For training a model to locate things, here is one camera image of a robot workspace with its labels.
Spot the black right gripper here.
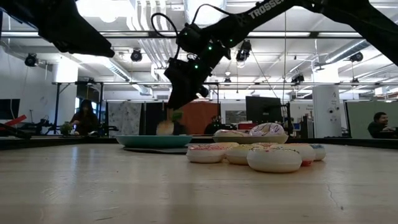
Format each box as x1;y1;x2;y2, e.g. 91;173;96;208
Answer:
164;58;219;124

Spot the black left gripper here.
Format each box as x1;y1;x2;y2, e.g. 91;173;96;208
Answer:
18;0;115;58

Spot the large pink iced donut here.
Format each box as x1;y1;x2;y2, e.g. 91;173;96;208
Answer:
213;129;251;138

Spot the large lilac iced donut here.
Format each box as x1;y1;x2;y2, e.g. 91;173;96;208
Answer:
248;122;285;138

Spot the small blue iced donut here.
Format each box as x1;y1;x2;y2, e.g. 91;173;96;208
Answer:
309;144;327;162

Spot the green potted plant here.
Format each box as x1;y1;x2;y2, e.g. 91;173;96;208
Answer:
169;109;189;136

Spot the orange partition panel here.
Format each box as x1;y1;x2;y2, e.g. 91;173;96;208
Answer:
178;101;221;135

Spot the black partition panel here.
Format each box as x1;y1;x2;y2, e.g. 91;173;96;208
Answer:
139;101;168;136

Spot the teal plate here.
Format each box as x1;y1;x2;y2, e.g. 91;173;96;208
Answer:
114;134;193;149

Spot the grey patterned partition panel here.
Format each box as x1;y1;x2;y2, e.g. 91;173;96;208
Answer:
107;101;142;138

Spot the small yellow iced donut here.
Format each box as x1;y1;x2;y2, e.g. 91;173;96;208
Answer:
225;145;265;166

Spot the beige plate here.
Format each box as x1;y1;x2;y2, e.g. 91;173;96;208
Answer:
212;134;289;144

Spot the black monitor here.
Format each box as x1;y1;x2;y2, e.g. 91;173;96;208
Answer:
244;95;283;125

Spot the small green plant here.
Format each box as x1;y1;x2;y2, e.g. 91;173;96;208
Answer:
59;121;74;136

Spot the black desk equipment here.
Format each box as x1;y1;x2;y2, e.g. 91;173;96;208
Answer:
17;118;55;136

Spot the red bar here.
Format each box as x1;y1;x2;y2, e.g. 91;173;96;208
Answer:
0;114;28;128

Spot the small white chocolate-drizzled donut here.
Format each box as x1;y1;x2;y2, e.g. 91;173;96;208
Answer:
246;147;303;174

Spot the white pillar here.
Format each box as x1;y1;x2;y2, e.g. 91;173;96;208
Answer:
312;67;342;138

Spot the grey-green partition panel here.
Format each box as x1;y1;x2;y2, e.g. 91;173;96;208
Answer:
345;100;398;140

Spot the black cable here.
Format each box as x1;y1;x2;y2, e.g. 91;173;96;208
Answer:
150;3;233;62

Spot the thin hanging cable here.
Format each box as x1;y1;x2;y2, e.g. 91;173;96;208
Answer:
250;50;279;100
282;9;287;105

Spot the black wall screen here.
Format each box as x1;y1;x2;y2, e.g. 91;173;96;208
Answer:
0;98;21;121

